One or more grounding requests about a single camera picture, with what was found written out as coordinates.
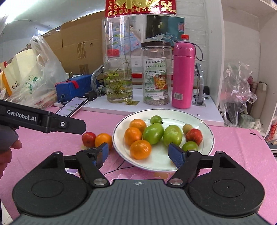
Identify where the round green fruit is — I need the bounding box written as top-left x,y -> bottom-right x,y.
182,141 -> 198,151

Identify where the red apple back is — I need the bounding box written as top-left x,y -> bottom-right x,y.
82,132 -> 96,148

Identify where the red apple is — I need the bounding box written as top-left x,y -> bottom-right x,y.
82,132 -> 96,148
185,128 -> 203,146

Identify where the orange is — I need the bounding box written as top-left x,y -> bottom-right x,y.
129,119 -> 147,133
124,127 -> 142,146
130,140 -> 152,160
95,133 -> 113,150

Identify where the red apple front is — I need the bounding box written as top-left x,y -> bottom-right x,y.
185,128 -> 203,146

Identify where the large green mango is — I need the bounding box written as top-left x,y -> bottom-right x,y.
163,125 -> 183,146

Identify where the tan longan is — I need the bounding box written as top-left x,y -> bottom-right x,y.
182,124 -> 193,134

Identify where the small green persimmon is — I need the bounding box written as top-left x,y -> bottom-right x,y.
150,115 -> 164,124

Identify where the person's left hand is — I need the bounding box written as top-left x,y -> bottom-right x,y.
0,140 -> 22,178

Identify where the black smartphone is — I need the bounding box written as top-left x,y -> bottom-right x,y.
56,97 -> 88,118

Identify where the white ceramic plate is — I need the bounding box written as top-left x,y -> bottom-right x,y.
112,109 -> 215,173

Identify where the blue tool box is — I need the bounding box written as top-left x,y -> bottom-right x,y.
55,75 -> 92,102

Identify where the cream paper shopping bag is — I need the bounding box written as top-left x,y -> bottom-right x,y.
2,49 -> 41,96

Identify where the white board platform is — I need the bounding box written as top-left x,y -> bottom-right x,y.
54,87 -> 225,127

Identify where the pink floral tablecloth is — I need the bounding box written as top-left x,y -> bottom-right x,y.
1,111 -> 276,224

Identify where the plastic bottle with plant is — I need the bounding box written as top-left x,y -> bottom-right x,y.
103,49 -> 133,103

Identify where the cardboard box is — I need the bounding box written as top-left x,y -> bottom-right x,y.
43,11 -> 105,75

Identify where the pink thermos bottle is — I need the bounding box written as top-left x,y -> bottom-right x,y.
172,34 -> 202,109

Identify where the crumpled clear plastic bag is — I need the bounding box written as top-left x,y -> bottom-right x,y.
219,60 -> 257,127

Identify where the tall clear glass vase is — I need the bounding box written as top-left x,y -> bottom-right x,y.
101,15 -> 132,63

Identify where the clear jar with label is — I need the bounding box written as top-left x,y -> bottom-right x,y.
141,38 -> 172,105

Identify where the red gold banner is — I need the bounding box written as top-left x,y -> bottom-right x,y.
105,0 -> 177,17

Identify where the white shelf unit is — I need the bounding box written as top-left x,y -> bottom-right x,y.
221,1 -> 276,134

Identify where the grey metal bracket left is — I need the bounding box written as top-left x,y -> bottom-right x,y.
91,65 -> 106,97

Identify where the grey metal bracket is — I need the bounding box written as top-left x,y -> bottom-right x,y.
91,65 -> 106,97
193,63 -> 206,107

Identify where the grey metal bracket right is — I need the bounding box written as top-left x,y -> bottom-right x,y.
193,63 -> 206,107

